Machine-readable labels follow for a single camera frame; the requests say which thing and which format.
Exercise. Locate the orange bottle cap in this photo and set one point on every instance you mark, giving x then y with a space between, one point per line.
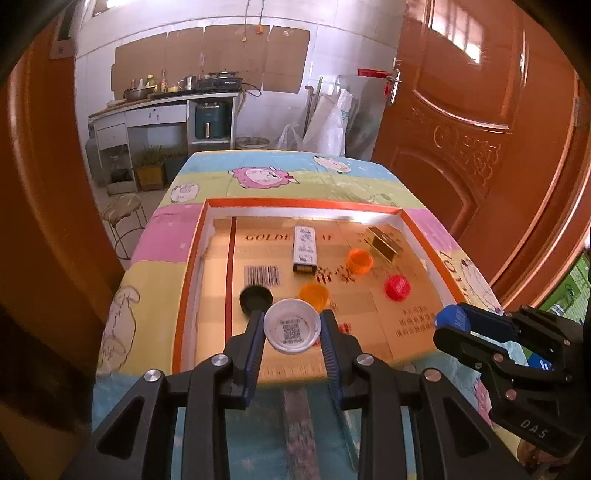
314 295
360 261

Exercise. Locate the round metal stool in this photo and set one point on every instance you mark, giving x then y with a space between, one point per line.
124 214

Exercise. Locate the white plastic bag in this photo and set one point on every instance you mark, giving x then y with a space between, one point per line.
288 138

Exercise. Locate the small gold box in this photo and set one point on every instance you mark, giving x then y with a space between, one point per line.
383 242

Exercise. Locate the metal basin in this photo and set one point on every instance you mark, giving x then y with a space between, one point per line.
252 142

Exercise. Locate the green printed carton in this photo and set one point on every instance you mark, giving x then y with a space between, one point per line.
572 286

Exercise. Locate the metal bowl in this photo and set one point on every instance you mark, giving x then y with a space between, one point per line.
138 94

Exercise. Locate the dark planter box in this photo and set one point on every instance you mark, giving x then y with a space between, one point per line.
176 164

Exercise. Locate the yellow oil bottle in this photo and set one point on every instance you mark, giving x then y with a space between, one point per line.
150 81

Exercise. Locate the white woven sacks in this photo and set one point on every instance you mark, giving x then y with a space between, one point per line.
328 124

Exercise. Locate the white kitchen counter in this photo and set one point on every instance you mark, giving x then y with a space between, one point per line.
138 124

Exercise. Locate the plain brown wooden door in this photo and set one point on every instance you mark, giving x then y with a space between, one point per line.
41 184

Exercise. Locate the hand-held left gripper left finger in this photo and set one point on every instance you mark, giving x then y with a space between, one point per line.
251 364

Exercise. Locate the metal pot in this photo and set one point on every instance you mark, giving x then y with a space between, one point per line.
189 83

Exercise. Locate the black bottle cap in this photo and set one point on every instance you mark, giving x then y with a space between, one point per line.
254 297

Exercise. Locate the green stick packet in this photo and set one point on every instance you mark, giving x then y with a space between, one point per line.
348 434

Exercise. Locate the white rectangular packet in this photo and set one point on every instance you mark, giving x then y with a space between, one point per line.
304 249

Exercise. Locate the cardboard wall sheets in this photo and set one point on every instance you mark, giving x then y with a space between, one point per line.
231 55

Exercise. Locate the blue bottle cap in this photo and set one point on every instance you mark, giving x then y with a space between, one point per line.
450 318

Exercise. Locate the red ribbon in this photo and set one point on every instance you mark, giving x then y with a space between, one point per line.
371 72

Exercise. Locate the black gas stove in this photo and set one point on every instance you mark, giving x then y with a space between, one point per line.
221 82

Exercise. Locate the red bottle cap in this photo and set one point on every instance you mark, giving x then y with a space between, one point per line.
397 287

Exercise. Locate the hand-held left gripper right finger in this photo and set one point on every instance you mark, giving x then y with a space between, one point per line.
331 364

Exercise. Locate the teal air fryer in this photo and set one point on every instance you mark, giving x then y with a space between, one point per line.
210 121

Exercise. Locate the carved brown wooden door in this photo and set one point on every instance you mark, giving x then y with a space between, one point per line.
461 115

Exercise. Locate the grey gas cylinder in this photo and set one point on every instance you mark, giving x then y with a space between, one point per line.
93 159

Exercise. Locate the white bottle cap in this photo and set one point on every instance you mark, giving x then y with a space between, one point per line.
291 325

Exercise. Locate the orange hanging power socket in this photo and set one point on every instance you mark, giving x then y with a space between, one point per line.
260 30

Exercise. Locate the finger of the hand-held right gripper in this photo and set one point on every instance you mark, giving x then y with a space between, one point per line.
466 346
489 321

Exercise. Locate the shallow cardboard box with orange rim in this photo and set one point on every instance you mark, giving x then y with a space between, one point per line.
378 323

